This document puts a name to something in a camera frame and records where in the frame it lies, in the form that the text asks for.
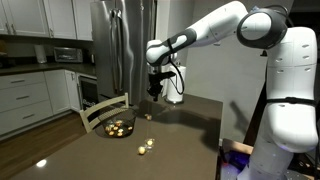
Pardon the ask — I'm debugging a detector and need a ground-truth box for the dark counter slab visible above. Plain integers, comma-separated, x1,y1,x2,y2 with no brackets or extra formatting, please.
0,62,98,78

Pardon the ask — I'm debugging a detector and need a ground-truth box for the white drawer cabinet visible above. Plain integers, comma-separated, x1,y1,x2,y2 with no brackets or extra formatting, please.
0,71,54,136

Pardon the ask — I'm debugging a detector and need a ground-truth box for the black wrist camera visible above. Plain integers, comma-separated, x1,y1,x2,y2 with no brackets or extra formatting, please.
155,70,177,82

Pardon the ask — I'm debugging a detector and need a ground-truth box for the metal paper towel holder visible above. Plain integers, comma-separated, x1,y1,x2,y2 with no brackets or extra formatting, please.
164,98,185,105

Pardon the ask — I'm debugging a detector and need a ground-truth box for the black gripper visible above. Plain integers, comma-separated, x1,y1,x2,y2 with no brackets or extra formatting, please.
148,75,164,102

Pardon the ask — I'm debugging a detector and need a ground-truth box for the black wire mesh basket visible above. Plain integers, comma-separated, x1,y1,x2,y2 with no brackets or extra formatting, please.
97,106,138,138

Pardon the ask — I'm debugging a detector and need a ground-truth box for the stainless steel fridge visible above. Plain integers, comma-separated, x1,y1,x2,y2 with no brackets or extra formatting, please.
89,0,157,106

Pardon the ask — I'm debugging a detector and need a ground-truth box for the light wooden board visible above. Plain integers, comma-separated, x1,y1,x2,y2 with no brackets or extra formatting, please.
219,138,256,158

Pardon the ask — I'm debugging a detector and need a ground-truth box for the beige wooden chair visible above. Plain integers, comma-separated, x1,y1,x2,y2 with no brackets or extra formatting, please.
79,92,130,134

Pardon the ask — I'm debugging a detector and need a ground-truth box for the black wine cooler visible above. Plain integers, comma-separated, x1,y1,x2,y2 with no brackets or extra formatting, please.
77,73,100,112

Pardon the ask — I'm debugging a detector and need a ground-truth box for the white door base cabinet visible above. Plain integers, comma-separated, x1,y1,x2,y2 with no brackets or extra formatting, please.
44,69,82,115

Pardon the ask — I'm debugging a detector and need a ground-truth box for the white wall cabinet door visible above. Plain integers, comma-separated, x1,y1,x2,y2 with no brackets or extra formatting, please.
72,0,94,42
1,0,50,38
43,0,78,40

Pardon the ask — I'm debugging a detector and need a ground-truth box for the white paper towel roll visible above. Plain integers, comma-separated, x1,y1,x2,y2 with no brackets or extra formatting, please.
164,64,187,103

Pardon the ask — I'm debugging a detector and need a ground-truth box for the black stand pole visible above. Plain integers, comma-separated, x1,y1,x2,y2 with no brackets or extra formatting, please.
242,49,272,147

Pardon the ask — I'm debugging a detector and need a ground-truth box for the black camera cable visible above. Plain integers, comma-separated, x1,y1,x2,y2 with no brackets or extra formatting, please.
168,54,186,96

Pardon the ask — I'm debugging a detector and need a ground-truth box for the white counter paper roll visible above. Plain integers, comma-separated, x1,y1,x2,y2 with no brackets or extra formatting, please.
34,44,48,65

